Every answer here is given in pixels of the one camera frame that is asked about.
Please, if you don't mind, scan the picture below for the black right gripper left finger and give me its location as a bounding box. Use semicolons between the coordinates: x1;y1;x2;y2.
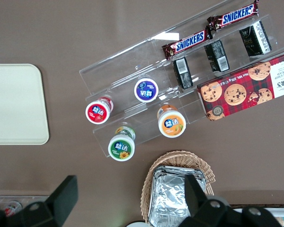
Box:
0;175;79;227

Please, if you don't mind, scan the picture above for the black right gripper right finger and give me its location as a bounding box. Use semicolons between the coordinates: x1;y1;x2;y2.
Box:
179;174;283;227

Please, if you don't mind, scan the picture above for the white rectangular snack tray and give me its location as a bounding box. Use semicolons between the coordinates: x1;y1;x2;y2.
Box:
231;204;284;227

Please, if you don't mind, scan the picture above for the oval light wicker basket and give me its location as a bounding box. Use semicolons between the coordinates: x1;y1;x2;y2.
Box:
140;150;215;225

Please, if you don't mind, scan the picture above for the beige rectangular serving tray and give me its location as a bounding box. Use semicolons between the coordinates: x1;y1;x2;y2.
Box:
0;63;50;146

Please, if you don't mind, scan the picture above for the clear acrylic bottle rack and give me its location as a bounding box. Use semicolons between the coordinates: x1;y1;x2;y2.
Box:
0;195;51;213

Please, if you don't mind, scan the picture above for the stack of foil trays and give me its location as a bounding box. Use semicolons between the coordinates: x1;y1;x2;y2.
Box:
148;165;207;227

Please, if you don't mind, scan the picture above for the red Coca-Cola bottle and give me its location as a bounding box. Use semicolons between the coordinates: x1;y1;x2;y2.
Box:
3;201;23;217

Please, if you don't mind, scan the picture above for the green lid gum jar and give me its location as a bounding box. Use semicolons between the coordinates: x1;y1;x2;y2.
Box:
107;126;136;162

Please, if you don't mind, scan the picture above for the orange lid gum jar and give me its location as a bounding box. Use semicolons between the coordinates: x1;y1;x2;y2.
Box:
156;105;187;138

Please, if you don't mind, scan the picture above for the red lid gum jar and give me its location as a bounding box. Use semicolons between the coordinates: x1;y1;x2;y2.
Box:
85;96;114;125

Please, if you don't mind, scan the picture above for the red tartan Walkers cookie box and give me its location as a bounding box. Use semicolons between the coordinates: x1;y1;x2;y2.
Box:
196;50;284;122

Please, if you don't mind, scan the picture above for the blue lid gum jar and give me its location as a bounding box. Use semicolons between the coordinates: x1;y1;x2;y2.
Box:
133;78;160;103

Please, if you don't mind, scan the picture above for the small black carton box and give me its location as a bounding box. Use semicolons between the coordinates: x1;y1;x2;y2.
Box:
239;20;272;57
172;56;194;90
204;40;230;73

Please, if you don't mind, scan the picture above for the clear acrylic tiered display stand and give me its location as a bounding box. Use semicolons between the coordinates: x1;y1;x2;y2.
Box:
79;0;284;158

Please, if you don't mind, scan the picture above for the Snickers chocolate bar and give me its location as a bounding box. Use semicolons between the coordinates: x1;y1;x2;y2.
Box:
207;0;260;31
161;29;213;61

